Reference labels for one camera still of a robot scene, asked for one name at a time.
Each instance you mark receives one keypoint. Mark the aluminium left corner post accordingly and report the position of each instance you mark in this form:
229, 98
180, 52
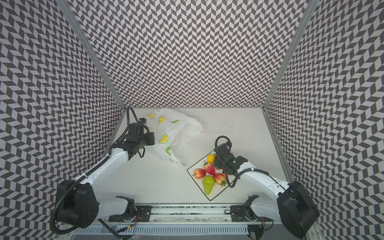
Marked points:
76, 27

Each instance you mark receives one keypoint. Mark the red-yellow fake strawberry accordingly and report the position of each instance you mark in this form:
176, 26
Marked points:
220, 179

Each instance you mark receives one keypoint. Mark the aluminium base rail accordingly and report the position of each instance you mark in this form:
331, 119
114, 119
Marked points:
199, 213

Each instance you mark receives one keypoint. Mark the white lemon-print plastic bag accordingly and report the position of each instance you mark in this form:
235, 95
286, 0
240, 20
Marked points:
170, 128

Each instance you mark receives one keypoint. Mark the white perforated vent strip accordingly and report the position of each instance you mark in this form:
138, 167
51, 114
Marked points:
186, 230

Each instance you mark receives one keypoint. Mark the yellow fake lemon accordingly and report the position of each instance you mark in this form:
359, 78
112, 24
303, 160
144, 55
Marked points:
211, 158

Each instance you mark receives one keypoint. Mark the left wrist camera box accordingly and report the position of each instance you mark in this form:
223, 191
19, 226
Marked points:
143, 120

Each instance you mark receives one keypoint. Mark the aluminium corner post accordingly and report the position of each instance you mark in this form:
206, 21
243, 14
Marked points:
76, 27
312, 5

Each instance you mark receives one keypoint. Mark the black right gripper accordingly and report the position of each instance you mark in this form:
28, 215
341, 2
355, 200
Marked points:
223, 167

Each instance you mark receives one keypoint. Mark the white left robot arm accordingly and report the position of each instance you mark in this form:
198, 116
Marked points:
76, 203

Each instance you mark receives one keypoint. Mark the aluminium right corner post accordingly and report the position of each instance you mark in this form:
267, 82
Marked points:
312, 5

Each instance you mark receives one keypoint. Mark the large red fake apple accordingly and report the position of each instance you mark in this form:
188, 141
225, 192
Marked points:
199, 174

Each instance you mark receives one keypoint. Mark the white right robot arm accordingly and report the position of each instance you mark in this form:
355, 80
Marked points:
289, 203

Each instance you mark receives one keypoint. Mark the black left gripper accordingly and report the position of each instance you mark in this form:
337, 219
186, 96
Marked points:
151, 136

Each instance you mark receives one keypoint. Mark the green fake pear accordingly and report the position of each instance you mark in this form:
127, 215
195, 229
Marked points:
208, 184

